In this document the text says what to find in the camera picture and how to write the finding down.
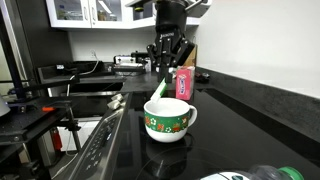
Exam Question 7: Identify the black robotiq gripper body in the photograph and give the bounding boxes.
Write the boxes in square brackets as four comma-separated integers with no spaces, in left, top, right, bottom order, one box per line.
[155,23,186,68]

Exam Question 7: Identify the white green marker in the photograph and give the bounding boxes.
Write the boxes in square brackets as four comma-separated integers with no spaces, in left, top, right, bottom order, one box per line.
[149,77,168,103]

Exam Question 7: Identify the white green christmas mug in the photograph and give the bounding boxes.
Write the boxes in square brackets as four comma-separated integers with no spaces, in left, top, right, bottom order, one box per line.
[143,97,198,144]

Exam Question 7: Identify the wooden knife block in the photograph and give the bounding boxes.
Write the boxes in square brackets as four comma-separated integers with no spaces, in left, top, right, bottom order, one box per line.
[182,44,199,68]

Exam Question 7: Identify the silver black toaster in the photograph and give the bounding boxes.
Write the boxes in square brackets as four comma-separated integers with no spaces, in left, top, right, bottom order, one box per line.
[112,54,148,74]

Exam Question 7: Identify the small black countertop object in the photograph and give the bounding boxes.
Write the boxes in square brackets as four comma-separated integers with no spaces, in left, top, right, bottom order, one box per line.
[194,71,211,83]

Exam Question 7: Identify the pink sweetener box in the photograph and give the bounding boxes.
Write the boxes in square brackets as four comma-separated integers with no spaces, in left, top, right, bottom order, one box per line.
[175,65,197,101]

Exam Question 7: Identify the silver stove knob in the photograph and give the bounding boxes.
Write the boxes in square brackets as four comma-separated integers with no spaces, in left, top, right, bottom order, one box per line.
[111,93,125,102]
[106,99,121,111]

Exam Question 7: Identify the black horizontal stand bar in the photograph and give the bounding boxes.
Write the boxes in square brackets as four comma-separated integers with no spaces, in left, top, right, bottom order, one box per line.
[9,70,82,92]

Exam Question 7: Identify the stainless stove control panel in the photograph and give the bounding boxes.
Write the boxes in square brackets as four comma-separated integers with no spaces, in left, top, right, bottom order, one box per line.
[68,93,134,180]

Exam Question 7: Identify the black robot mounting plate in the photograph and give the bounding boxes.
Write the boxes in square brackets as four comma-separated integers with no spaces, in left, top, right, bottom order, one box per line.
[0,97,73,146]

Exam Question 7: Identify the clear bottle green cap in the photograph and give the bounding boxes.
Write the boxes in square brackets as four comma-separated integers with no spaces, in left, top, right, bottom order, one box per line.
[199,165,305,180]

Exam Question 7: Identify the white power cable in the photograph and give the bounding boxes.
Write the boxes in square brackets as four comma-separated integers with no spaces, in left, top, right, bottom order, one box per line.
[65,59,101,98]

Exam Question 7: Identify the white wall cabinets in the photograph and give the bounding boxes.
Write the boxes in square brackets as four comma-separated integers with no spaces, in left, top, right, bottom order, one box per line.
[45,0,202,31]

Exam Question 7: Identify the red clamp handle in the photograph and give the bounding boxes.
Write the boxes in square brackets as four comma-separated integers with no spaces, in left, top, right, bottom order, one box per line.
[51,127,64,151]

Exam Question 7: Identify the black vertical stand post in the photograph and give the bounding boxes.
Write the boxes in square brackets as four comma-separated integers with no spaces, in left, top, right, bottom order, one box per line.
[0,0,28,101]

